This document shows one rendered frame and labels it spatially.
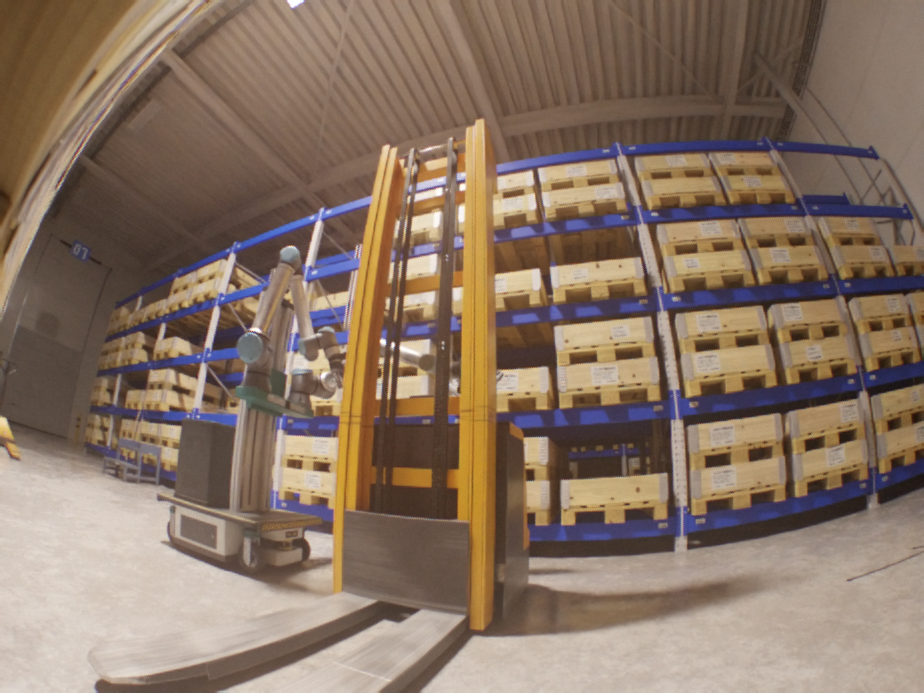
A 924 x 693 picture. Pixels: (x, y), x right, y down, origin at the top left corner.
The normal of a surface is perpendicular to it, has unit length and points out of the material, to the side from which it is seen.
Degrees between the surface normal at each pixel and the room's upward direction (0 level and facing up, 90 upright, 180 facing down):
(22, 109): 180
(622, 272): 90
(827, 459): 90
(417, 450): 90
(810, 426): 90
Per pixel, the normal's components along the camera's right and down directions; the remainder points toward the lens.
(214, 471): 0.99, -0.04
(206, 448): -0.17, -0.33
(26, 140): -0.02, 0.94
